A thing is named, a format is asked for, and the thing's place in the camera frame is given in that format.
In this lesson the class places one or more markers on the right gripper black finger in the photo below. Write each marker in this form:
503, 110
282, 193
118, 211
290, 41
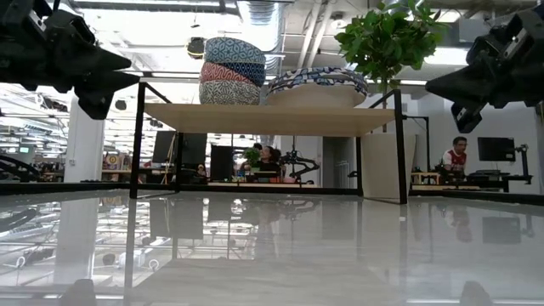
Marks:
467, 117
472, 85

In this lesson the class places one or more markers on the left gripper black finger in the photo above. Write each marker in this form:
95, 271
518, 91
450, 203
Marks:
93, 59
95, 93

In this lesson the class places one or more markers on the blue-white patterned shallow plate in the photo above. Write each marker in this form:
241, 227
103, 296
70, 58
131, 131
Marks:
276, 88
360, 82
319, 98
319, 72

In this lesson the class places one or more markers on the hexagon-patterned ceramic bowl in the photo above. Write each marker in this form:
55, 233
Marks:
234, 51

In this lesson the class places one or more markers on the scale-patterned ceramic bowl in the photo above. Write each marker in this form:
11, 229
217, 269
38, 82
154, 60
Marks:
253, 72

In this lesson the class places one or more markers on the black background robot arm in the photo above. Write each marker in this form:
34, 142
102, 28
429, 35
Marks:
299, 163

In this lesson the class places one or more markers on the wooden shelf with black legs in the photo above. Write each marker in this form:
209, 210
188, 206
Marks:
272, 119

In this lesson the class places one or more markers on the small black ceiling ball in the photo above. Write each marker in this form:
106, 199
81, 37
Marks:
120, 104

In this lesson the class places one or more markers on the person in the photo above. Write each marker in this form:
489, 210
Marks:
457, 159
268, 161

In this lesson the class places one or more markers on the white pillar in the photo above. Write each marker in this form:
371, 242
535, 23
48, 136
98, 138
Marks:
83, 144

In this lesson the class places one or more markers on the black background desk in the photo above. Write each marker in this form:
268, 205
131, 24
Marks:
497, 176

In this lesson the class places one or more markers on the round target board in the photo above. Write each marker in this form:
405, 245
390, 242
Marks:
111, 160

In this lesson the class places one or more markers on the light wooden bench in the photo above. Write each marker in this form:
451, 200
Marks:
425, 177

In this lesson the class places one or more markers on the white plant pot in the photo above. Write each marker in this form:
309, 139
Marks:
387, 166

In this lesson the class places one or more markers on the green leafy plant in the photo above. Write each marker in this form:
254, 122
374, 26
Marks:
382, 38

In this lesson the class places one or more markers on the small green background plant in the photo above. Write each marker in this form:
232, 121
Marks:
251, 157

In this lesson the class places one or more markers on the black wall monitor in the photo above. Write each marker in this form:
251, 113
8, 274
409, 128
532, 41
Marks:
496, 149

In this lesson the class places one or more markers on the black metal table frame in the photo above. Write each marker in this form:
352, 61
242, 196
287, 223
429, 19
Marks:
64, 188

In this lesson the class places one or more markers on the black ceiling dome camera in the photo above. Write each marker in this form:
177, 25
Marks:
196, 47

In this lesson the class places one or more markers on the silver ventilation duct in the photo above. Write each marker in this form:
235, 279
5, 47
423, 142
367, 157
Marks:
261, 13

